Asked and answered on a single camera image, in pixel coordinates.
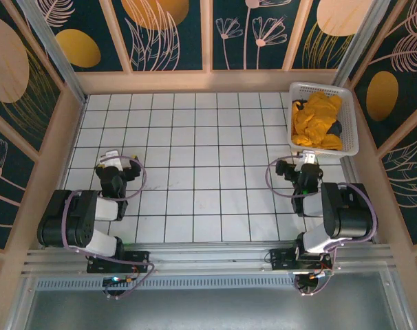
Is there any yellow t-shirt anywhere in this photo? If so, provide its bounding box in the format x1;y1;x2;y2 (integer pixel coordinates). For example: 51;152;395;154
290;91;344;151

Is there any dark grey t-shirt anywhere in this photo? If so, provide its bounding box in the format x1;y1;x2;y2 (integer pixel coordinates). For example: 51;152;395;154
292;98;344;138

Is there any white plastic basket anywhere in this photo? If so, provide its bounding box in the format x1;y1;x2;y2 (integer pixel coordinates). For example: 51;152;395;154
288;81;360;158

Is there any small circuit board blue light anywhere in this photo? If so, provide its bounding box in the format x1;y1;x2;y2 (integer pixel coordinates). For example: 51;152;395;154
103;276;134;285

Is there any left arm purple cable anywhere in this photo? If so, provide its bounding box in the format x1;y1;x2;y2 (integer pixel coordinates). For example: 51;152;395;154
64;155;157;300

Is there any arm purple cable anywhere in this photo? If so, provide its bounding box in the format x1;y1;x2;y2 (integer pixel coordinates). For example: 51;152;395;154
64;155;157;300
266;155;380;296

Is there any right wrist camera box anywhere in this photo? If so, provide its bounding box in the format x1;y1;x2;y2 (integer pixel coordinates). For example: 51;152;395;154
297;150;319;166

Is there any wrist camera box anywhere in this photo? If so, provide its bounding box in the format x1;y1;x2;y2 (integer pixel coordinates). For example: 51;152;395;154
100;149;123;170
297;150;319;166

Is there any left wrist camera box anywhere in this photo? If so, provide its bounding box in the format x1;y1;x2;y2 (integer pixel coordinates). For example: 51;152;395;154
100;149;123;170

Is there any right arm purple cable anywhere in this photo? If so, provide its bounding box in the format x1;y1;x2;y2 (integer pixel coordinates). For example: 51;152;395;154
266;155;380;296

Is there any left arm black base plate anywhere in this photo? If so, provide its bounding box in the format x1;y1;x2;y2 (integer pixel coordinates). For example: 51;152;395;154
87;250;151;274

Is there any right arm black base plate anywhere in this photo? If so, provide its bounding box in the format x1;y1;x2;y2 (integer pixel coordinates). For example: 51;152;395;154
268;246;334;275

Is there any aluminium mounting rail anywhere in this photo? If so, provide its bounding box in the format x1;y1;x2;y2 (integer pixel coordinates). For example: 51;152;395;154
21;241;399;276

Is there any aluminium frame post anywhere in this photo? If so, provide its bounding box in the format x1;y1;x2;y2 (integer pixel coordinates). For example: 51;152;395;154
17;0;89;105
331;0;392;89

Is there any perforated metal cable tray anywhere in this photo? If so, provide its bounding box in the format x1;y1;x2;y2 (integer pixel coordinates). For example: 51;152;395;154
34;276;392;292

